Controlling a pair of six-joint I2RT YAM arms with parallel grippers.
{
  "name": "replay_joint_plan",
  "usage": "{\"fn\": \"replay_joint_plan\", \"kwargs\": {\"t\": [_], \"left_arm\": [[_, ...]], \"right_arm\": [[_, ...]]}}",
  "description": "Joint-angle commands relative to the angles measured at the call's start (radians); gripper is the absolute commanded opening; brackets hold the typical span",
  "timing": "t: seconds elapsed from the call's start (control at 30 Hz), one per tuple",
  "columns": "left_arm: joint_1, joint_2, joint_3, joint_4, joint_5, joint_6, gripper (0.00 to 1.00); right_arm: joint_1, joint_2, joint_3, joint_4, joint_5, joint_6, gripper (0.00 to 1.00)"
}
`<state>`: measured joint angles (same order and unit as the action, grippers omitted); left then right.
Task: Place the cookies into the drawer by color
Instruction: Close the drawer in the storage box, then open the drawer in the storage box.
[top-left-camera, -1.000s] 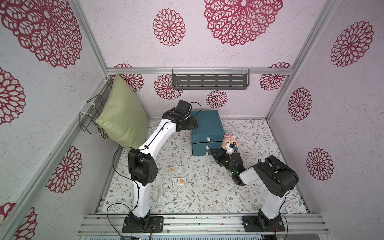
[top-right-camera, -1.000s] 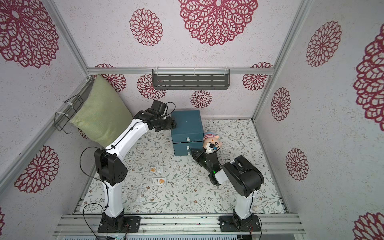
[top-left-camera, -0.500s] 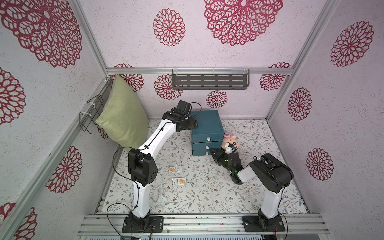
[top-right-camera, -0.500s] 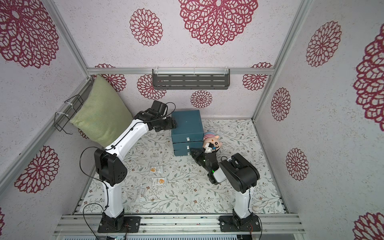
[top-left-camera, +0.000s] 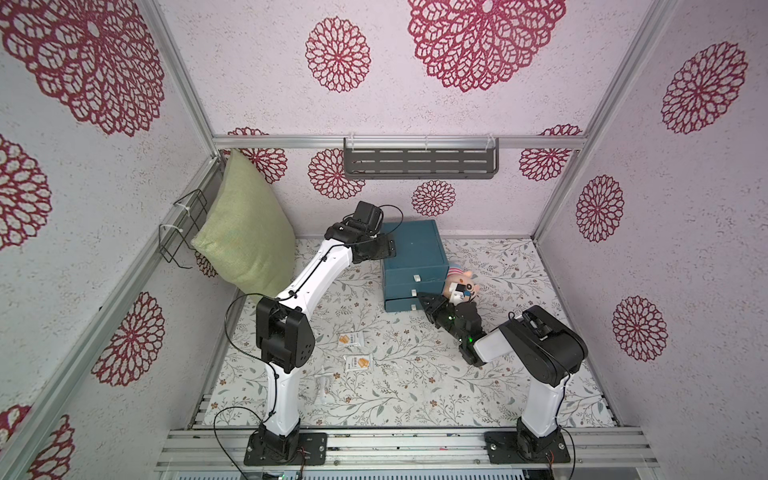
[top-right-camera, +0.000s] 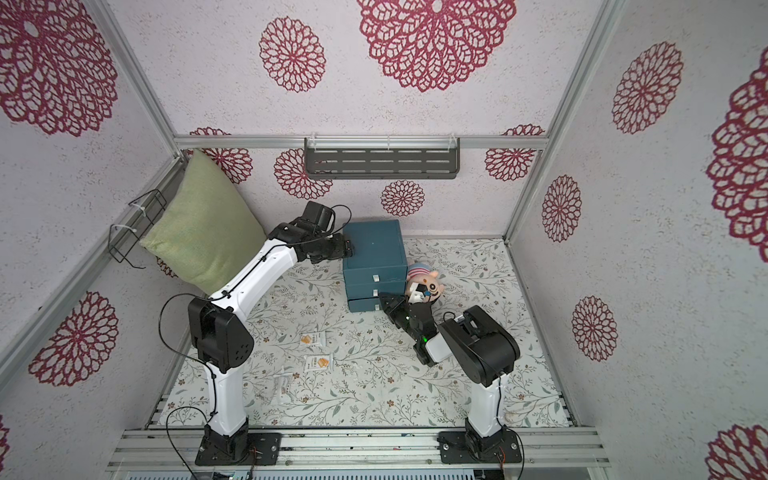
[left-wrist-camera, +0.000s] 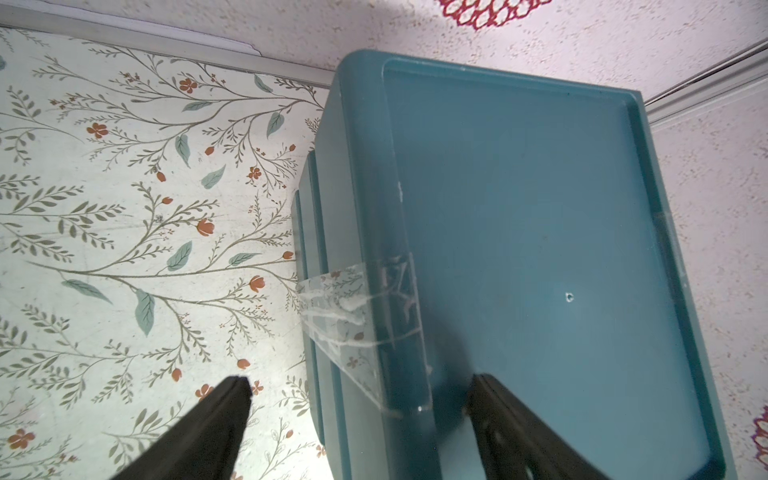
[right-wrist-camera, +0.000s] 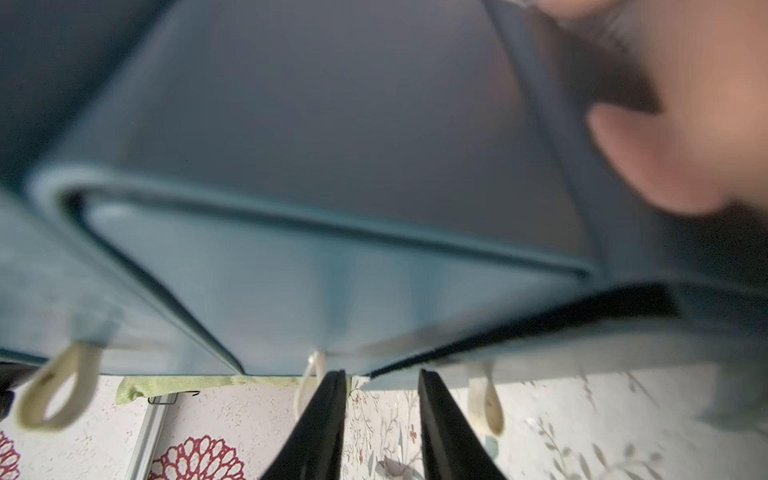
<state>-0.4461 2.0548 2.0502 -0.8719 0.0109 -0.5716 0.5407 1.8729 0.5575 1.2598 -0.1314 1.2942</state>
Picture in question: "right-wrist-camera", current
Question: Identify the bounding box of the cartoon face plush toy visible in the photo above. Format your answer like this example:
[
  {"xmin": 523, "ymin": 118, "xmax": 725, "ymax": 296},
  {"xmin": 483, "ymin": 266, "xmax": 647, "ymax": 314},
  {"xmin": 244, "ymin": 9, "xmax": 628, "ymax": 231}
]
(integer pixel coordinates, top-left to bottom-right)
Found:
[{"xmin": 533, "ymin": 0, "xmax": 768, "ymax": 217}]

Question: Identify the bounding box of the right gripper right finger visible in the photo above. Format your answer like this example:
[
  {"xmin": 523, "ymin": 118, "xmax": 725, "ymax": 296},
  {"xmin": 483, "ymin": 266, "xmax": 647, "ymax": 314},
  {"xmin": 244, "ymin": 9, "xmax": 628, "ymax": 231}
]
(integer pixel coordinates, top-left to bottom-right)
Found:
[{"xmin": 418, "ymin": 370, "xmax": 505, "ymax": 480}]

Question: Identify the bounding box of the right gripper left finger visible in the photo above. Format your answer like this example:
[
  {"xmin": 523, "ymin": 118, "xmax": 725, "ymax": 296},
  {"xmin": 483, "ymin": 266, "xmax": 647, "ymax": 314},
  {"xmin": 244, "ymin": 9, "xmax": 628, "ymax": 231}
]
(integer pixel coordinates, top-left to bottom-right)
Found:
[{"xmin": 261, "ymin": 370, "xmax": 347, "ymax": 480}]

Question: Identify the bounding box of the teal drawer cabinet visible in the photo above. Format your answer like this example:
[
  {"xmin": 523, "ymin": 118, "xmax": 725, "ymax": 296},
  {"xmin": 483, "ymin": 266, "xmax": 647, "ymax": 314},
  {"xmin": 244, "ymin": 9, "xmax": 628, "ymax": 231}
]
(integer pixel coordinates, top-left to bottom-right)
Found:
[{"xmin": 1, "ymin": 1, "xmax": 767, "ymax": 430}]

